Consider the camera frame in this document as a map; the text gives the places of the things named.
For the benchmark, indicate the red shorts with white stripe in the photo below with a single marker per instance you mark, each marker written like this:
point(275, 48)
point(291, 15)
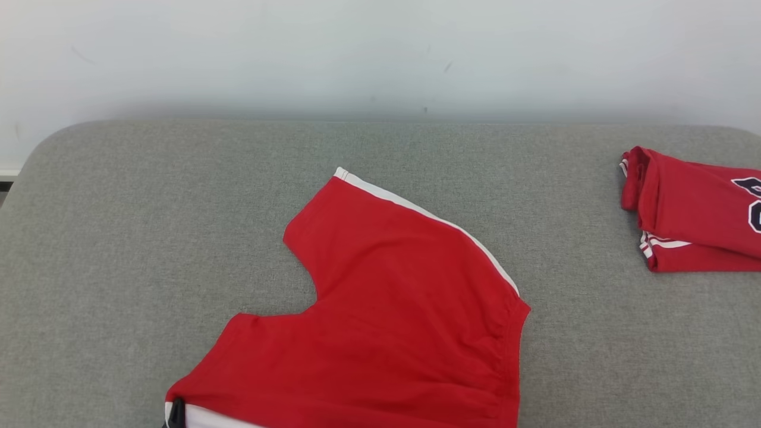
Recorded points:
point(386, 321)

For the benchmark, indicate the red basketball jersey with number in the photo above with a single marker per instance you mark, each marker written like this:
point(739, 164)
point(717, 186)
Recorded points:
point(695, 202)

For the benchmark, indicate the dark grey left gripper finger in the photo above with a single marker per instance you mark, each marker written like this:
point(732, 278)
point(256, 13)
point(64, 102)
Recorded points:
point(175, 416)

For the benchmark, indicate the white baseboard strip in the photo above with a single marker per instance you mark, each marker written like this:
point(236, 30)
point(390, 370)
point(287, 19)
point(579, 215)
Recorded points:
point(9, 173)

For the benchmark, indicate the grey fabric sofa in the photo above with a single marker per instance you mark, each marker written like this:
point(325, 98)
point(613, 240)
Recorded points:
point(119, 238)

